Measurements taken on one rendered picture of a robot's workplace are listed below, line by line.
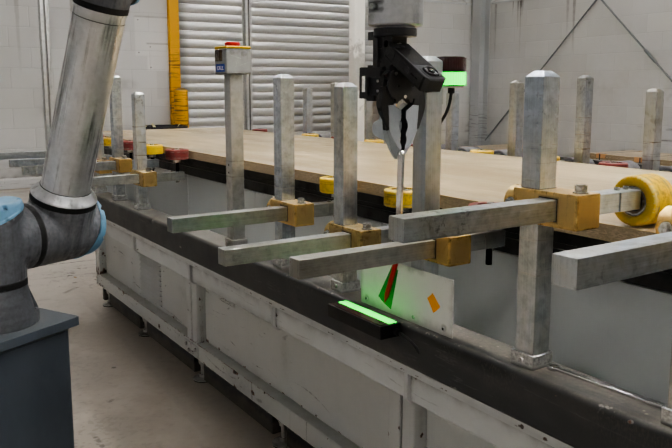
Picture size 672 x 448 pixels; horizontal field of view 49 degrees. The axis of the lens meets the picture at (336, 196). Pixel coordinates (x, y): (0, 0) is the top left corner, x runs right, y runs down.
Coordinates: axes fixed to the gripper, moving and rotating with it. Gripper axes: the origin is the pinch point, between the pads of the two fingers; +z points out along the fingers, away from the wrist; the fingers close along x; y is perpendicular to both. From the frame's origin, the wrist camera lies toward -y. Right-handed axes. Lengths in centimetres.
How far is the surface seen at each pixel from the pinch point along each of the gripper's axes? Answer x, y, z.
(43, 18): -7, 283, -42
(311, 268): 19.4, -3.0, 16.5
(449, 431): -31, 20, 66
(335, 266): 15.0, -3.0, 16.8
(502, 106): -763, 703, 20
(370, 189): -23.6, 40.3, 12.9
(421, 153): -6.0, 1.9, 0.7
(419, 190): -6.0, 2.2, 7.2
